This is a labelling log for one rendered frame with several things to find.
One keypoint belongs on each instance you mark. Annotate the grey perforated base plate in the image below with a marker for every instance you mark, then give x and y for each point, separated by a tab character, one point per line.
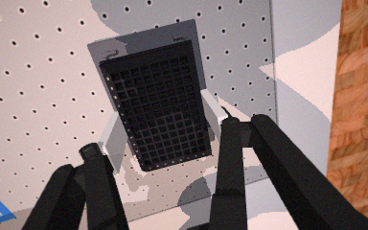
53	102

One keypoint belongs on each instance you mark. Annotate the black well plate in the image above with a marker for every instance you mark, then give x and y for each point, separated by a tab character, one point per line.
164	120

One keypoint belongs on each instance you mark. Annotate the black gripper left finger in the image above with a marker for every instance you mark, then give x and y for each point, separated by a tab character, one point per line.
90	182

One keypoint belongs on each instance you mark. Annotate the blue tape rectangle outline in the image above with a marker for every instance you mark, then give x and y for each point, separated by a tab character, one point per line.
6	213

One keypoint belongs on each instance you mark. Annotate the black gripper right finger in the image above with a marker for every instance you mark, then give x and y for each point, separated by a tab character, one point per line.
312	201

